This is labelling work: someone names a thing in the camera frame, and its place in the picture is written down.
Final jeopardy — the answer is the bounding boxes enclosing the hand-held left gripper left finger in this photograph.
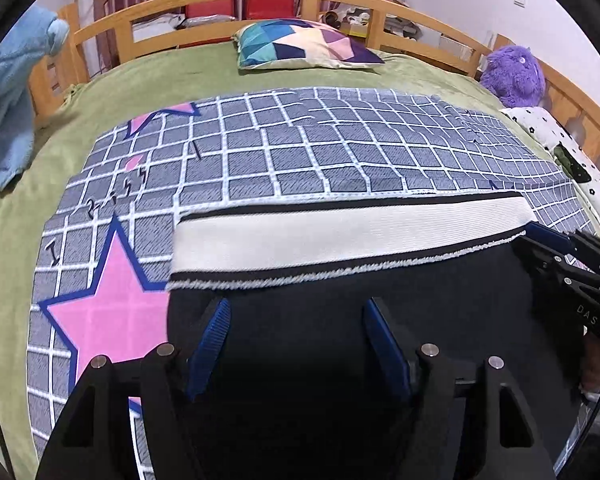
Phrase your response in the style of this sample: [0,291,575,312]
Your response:
[35,297,232,480]

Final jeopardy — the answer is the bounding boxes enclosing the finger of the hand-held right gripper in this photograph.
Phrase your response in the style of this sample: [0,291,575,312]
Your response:
[524,221,600,275]
[511,235,600,311]

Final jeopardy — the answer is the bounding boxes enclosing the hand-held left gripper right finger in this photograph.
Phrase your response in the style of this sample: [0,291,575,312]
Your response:
[362,297,556,480]

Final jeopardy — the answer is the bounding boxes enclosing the black pants with white waistband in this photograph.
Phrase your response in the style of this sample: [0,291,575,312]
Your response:
[166,191,600,480]

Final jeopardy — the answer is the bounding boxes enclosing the person's right hand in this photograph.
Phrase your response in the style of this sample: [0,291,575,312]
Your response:
[580,331,600,402]

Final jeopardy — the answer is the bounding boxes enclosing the white polka dot pillow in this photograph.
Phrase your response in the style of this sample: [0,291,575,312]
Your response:
[500,106,600,233]

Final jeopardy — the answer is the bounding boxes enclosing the purple plush toy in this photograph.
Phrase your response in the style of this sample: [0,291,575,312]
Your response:
[480,45,546,109]

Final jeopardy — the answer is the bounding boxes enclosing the grey grid sheet pink stars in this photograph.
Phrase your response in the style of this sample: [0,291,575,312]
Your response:
[26,86,598,480]

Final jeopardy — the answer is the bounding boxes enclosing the green fleece blanket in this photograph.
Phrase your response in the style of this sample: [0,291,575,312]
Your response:
[0,42,581,480]

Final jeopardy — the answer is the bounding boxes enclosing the geometric patterned pillow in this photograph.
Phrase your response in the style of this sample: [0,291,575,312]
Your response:
[232,18,386,71]

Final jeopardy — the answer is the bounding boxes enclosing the light blue fleece garment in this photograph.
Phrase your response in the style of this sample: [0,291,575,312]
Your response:
[0,6,71,192]

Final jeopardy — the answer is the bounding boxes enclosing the wooden bed frame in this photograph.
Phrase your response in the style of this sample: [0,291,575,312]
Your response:
[27,0,600,201]

